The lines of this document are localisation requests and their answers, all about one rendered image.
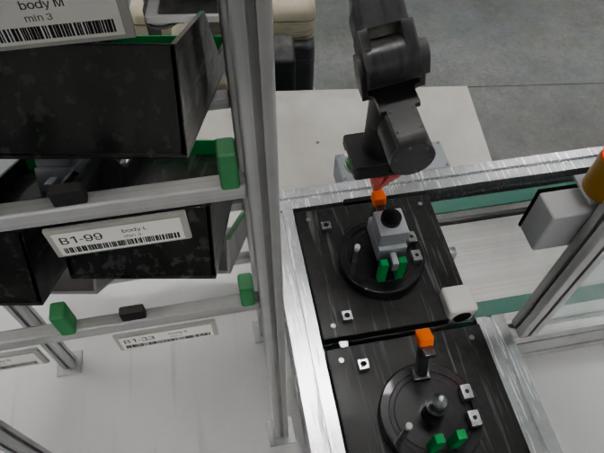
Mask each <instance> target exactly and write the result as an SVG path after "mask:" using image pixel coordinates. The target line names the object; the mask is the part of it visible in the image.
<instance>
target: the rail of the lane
mask: <svg viewBox="0 0 604 453"><path fill-rule="evenodd" d="M603 147H604V146H602V147H590V148H584V149H576V150H570V151H563V152H557V153H550V154H543V155H532V156H524V157H518V158H512V159H505V160H498V161H492V162H485V163H479V164H466V165H460V166H453V167H447V168H440V169H433V170H427V171H420V172H418V173H414V174H409V175H401V176H400V177H398V178H397V179H395V180H393V181H392V182H390V183H389V184H387V185H386V186H384V187H383V188H382V189H381V190H384V192H385V194H386V199H387V200H391V199H397V198H403V197H410V196H416V195H423V194H428V197H429V199H430V202H433V201H439V200H451V199H457V198H464V197H470V196H476V195H483V194H489V193H495V192H501V191H513V190H519V189H526V188H532V187H538V186H545V185H550V184H557V183H563V182H574V179H573V176H574V175H577V174H584V173H587V172H588V170H589V169H590V167H591V165H592V164H593V162H594V161H595V159H596V158H597V156H598V155H599V153H600V151H601V150H602V148H603ZM371 192H373V190H372V188H371V183H370V179H364V180H355V181H348V182H336V183H329V184H323V185H316V186H309V187H303V188H296V189H290V190H284V191H280V213H282V210H288V209H293V214H294V218H295V213H298V212H304V211H310V210H317V209H329V208H335V207H341V206H348V205H354V204H360V203H366V202H372V200H371Z"/></svg>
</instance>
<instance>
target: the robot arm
mask: <svg viewBox="0 0 604 453"><path fill-rule="evenodd" d="M349 6H350V17H349V25H350V28H351V35H352V38H353V42H354V43H353V47H354V50H355V54H353V64H354V72H355V80H356V85H357V87H358V89H359V92H360V97H361V99H362V101H363V102H365V101H369V106H368V112H367V118H366V125H365V131H364V132H360V133H354V134H348V135H344V136H343V142H342V143H343V147H344V150H345V151H347V154H348V157H349V159H350V167H351V172H352V175H353V178H354V179H355V180H364V179H370V183H371V188H372V190H373V191H379V190H381V189H382V188H383V187H384V186H386V185H387V184H389V183H390V182H392V181H393V180H395V179H397V178H398V177H400V176H401V175H409V174H414V173H418V172H420V171H422V170H423V169H425V168H426V167H428V166H429V165H430V164H431V163H432V161H433V160H434V158H435V155H436V152H435V149H434V147H433V145H432V143H431V140H430V137H429V135H428V133H427V131H426V128H425V127H424V125H423V122H422V118H421V116H420V113H419V112H418V110H417V107H419V106H421V100H420V98H419V96H418V93H417V92H416V90H415V89H416V88H417V87H420V86H421V85H425V74H427V73H430V71H431V51H430V46H429V43H428V41H427V39H426V38H425V37H421V38H420V37H418V35H417V31H416V28H415V24H414V20H413V17H409V18H408V14H407V10H406V6H405V2H404V0H349Z"/></svg>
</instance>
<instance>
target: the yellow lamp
mask: <svg viewBox="0 0 604 453"><path fill-rule="evenodd" d="M602 150H603V148H602ZM602 150H601V151H600V153H599V155H598V156H597V158H596V159H595V161H594V162H593V164H592V165H591V167H590V169H589V170H588V172H587V173H586V174H585V175H584V177H583V178H582V187H583V189H584V191H585V192H586V194H587V195H588V196H589V197H590V198H591V199H593V200H595V201H597V202H598V203H600V204H601V203H602V202H603V200H604V158H603V155H602Z"/></svg>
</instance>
